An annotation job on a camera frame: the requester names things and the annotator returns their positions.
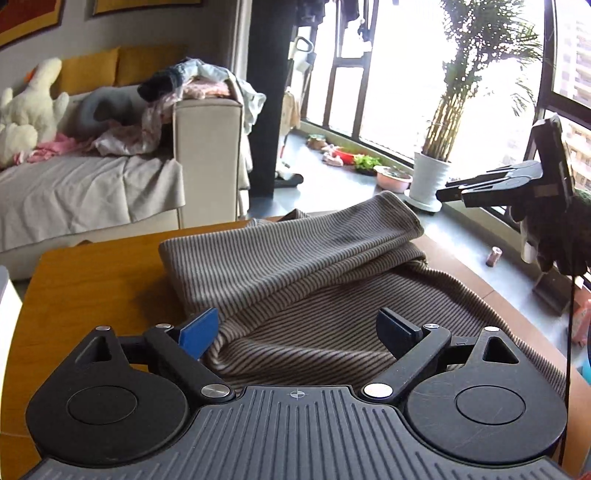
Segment tall green bamboo plant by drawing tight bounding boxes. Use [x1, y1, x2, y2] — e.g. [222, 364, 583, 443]
[421, 1, 542, 162]

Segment pile of clothes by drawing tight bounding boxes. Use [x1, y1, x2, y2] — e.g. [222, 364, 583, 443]
[91, 56, 268, 158]

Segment green toy vegetables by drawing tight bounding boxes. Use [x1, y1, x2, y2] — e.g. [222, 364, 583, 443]
[353, 154, 383, 176]

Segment gloved right hand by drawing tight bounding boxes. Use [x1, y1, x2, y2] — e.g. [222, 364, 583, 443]
[509, 189, 590, 276]

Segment grey neck pillow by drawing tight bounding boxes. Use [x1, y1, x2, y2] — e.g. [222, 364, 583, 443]
[70, 86, 147, 139]

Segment pink metal bowl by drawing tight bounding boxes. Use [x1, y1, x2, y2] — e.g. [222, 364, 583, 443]
[374, 165, 413, 194]

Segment white plush duck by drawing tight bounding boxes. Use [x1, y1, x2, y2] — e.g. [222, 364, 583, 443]
[1, 58, 69, 170]

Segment white plant pot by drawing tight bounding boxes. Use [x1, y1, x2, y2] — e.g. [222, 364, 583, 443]
[404, 152, 451, 213]

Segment small pink spool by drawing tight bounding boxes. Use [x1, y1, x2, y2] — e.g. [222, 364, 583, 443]
[486, 246, 503, 268]

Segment beige sofa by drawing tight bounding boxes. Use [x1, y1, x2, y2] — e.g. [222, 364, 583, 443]
[0, 43, 253, 282]

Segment yellow back cushion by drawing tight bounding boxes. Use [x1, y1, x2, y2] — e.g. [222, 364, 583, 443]
[51, 48, 119, 95]

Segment red framed wall picture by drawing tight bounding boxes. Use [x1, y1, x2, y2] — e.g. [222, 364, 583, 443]
[0, 0, 64, 48]

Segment grey striped knit garment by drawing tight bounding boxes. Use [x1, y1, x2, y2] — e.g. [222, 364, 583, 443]
[158, 190, 568, 398]

